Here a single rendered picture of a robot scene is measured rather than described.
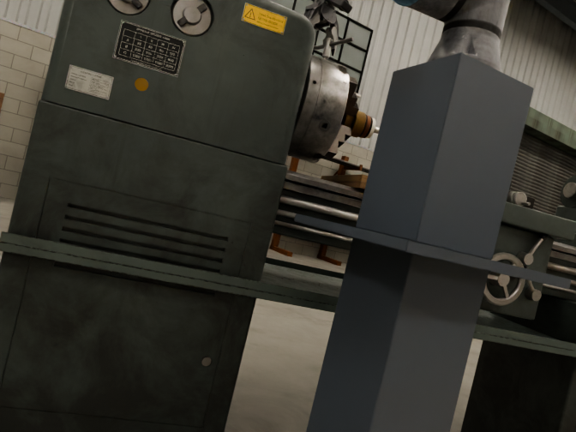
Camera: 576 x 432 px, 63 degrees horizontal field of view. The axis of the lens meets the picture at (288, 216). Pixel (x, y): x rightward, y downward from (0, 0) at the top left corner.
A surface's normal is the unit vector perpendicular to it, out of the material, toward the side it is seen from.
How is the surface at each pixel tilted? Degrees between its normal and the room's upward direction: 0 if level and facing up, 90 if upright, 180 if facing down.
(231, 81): 90
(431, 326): 90
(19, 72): 90
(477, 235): 90
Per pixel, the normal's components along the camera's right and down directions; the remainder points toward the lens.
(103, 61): 0.26, 0.07
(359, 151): 0.48, 0.12
